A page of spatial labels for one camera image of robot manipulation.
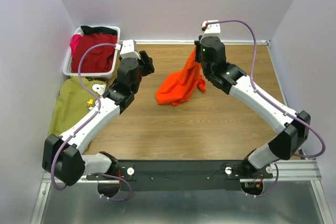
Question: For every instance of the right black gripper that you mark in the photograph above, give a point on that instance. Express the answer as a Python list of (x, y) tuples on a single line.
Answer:
[(197, 53)]

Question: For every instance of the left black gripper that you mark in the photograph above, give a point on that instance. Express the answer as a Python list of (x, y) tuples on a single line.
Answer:
[(143, 64)]

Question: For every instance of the orange t shirt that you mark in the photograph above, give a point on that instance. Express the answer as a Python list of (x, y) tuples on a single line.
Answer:
[(178, 86)]

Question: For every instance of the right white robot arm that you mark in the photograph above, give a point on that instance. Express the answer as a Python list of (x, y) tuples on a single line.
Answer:
[(290, 127)]

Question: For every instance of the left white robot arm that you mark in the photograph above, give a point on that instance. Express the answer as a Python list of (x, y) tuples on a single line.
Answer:
[(64, 156)]

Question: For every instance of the dark red t shirt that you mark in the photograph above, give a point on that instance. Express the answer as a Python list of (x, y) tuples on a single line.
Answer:
[(98, 60)]

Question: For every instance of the black t shirt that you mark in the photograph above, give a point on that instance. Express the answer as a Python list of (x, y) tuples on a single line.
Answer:
[(87, 30)]

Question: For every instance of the olive green snoopy t shirt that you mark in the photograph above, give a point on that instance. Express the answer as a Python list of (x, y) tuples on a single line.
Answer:
[(76, 98)]

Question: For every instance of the pink t shirt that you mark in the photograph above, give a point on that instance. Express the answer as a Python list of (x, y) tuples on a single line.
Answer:
[(74, 42)]

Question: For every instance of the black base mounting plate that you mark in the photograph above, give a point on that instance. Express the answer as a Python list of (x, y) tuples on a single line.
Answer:
[(172, 175)]

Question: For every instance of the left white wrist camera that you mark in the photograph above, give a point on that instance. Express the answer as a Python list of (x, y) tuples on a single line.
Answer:
[(128, 49)]

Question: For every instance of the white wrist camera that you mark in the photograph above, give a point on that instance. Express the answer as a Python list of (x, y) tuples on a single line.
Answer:
[(211, 28), (128, 49)]

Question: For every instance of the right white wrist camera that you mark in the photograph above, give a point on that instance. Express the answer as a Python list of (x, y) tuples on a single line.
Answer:
[(211, 28)]

